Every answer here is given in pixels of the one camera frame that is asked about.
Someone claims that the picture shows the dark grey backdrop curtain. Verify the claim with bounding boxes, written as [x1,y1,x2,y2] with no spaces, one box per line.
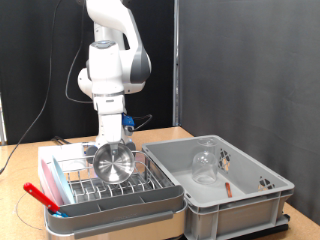
[179,0,320,226]

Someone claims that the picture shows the light blue plate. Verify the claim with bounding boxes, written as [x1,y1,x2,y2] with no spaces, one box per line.
[50,154,77,205]

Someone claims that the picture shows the red handled utensil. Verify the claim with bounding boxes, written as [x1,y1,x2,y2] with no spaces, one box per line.
[23,182,61,213]

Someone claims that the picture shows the black cables on table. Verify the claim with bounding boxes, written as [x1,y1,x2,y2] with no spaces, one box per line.
[50,135,73,145]

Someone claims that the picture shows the white dish drying rack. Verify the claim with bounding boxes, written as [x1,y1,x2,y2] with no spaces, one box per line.
[44,176,188,240]

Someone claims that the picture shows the metal frame strip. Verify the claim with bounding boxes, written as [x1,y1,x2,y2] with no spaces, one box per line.
[0,93,7,146]

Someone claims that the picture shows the grey plastic crate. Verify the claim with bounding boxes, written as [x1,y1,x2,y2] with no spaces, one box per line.
[141,134,296,240]

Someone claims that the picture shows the black hanging cable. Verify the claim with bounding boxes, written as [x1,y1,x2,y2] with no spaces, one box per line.
[0,0,64,174]

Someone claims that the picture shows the stainless steel pot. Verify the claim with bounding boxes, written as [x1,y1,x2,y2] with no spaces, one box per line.
[92,143,136,185]

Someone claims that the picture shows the metal wire dish rack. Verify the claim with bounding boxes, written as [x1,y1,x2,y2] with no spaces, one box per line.
[46,150,176,205]

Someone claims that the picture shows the black backdrop curtain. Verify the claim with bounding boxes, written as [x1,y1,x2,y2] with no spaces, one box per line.
[0,0,176,146]

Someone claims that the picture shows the clear wine glass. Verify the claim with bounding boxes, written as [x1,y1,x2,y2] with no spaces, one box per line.
[191,137,218,185]

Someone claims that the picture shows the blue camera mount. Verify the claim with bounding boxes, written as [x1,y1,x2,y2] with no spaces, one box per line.
[121,112,136,137]

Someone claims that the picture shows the white plastic tray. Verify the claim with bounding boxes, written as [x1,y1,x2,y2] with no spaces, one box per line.
[37,141,88,174]

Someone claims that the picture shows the pink plate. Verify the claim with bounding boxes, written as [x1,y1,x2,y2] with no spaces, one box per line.
[39,156,64,207]

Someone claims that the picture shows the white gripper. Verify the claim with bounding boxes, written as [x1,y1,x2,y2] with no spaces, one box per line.
[97,111,125,158]

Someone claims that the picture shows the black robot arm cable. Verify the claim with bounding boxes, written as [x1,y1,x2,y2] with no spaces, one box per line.
[64,0,154,132]

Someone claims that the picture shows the metal background pole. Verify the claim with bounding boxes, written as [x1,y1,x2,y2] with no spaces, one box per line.
[172,0,181,127]

